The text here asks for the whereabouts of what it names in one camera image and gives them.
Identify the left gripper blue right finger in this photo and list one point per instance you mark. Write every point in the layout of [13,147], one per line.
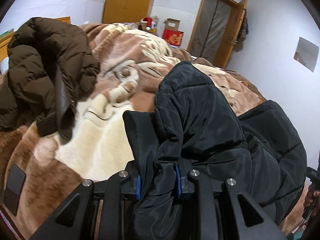
[182,180]

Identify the red santa hat toy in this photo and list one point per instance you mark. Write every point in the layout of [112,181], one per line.
[146,24]

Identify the black hooded puffer jacket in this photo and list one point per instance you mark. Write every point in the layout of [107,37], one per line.
[192,120]

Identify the cardboard box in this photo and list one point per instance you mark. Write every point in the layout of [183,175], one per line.
[172,24]

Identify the person's right hand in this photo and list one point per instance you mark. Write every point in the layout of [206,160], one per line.
[312,198]

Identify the grey wall panel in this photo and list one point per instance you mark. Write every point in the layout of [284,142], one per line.
[306,54]

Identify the brown cream plush blanket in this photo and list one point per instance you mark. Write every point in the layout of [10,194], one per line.
[132,65]

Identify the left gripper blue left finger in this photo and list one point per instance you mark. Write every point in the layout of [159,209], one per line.
[138,187]

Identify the red gift box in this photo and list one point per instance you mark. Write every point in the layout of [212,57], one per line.
[173,37]

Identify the brown puffer jacket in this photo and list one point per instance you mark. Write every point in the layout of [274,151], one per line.
[50,68]

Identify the wooden door with curtain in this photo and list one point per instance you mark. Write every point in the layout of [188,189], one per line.
[216,29]

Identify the black smartphone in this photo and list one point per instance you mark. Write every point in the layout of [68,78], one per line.
[13,189]

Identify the wooden wardrobe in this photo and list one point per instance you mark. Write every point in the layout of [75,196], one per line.
[120,11]

